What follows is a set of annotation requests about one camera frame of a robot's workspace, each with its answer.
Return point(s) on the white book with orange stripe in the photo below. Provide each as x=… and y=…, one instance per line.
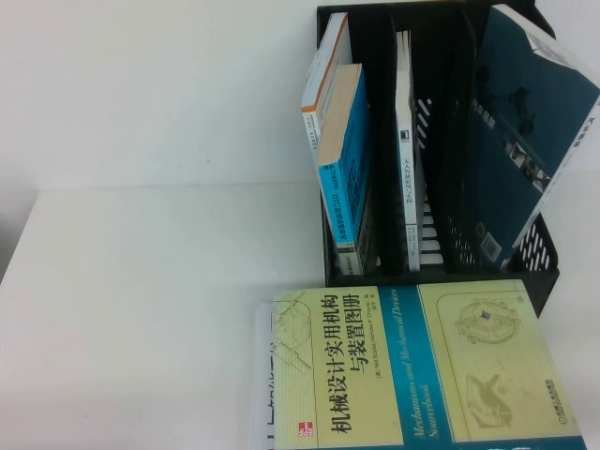
x=338, y=37

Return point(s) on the dark teal large book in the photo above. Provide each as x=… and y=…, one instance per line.
x=515, y=140

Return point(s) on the blue and grey book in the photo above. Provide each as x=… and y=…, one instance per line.
x=337, y=117

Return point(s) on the yellow-green mechanisms book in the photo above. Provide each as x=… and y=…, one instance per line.
x=422, y=375

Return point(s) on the white book with black lettering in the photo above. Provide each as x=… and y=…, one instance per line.
x=260, y=375

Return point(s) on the thin white paperback book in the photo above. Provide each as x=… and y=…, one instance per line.
x=405, y=187

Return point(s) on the black plastic book stand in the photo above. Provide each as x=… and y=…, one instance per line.
x=385, y=187

